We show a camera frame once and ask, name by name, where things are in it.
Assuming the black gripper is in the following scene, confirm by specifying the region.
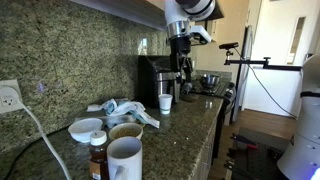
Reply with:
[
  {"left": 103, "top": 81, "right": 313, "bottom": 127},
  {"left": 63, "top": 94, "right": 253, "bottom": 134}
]
[{"left": 170, "top": 36, "right": 192, "bottom": 102}]

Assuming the white and blue cloth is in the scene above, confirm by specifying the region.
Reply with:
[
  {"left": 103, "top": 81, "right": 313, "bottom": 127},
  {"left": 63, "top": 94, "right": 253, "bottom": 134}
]
[{"left": 87, "top": 99, "right": 160, "bottom": 128}]

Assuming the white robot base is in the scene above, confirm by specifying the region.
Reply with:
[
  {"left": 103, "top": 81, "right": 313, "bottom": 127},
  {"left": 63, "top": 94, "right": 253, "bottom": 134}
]
[{"left": 277, "top": 55, "right": 320, "bottom": 180}]

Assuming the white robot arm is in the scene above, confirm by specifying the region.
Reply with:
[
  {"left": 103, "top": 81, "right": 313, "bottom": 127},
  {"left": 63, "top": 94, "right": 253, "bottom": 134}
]
[{"left": 164, "top": 0, "right": 216, "bottom": 103}]

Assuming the upper kitchen cabinet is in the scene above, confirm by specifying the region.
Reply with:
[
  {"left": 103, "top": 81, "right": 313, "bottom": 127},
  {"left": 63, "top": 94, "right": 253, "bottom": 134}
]
[{"left": 71, "top": 0, "right": 224, "bottom": 30}]

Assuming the black air fryer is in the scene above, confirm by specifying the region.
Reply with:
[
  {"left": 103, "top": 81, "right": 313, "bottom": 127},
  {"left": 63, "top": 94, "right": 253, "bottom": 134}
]
[{"left": 138, "top": 55, "right": 178, "bottom": 108}]

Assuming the white paper cup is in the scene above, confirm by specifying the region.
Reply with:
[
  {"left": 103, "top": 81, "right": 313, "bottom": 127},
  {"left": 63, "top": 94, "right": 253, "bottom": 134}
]
[{"left": 159, "top": 94, "right": 173, "bottom": 115}]

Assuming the steel pot on stove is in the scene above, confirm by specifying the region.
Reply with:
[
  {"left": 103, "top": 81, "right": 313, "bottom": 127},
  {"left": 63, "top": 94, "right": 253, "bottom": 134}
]
[{"left": 200, "top": 74, "right": 220, "bottom": 88}]

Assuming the black stove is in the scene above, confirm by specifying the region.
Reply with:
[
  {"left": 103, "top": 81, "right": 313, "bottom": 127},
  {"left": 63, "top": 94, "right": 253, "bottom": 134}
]
[{"left": 181, "top": 79, "right": 237, "bottom": 160}]

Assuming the bowl with brown food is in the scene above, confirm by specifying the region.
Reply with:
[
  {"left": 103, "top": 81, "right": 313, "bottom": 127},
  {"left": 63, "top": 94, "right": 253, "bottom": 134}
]
[{"left": 109, "top": 123, "right": 143, "bottom": 140}]

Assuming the clear plastic container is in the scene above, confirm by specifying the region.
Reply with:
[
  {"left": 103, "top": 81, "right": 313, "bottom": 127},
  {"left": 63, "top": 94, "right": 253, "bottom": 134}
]
[{"left": 75, "top": 111, "right": 136, "bottom": 128}]

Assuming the white ceramic mug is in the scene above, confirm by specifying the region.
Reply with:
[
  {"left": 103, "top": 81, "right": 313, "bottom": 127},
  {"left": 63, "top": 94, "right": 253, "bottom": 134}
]
[{"left": 107, "top": 137, "right": 143, "bottom": 180}]

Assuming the white empty bowl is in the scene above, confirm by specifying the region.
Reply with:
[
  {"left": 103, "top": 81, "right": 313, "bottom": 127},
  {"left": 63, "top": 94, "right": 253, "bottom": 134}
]
[{"left": 68, "top": 118, "right": 103, "bottom": 143}]

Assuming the amber bottle white cap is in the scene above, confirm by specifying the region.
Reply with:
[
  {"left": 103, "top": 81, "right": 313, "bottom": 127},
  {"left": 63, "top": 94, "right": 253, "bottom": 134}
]
[{"left": 89, "top": 130, "right": 109, "bottom": 180}]

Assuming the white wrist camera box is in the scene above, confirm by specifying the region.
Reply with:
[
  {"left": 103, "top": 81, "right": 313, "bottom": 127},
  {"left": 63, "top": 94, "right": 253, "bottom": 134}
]
[{"left": 190, "top": 25, "right": 212, "bottom": 44}]

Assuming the black camera on stand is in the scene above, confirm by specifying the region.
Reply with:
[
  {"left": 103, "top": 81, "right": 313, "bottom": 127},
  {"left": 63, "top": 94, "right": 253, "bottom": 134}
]
[{"left": 219, "top": 42, "right": 302, "bottom": 119}]

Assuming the white power cable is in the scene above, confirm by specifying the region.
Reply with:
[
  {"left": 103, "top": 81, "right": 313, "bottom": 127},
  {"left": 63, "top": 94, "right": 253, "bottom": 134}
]
[{"left": 0, "top": 85, "right": 72, "bottom": 180}]

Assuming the white wall outlet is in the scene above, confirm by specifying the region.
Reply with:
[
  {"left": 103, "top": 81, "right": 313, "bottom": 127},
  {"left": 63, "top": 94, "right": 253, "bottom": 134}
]
[{"left": 0, "top": 79, "right": 22, "bottom": 114}]

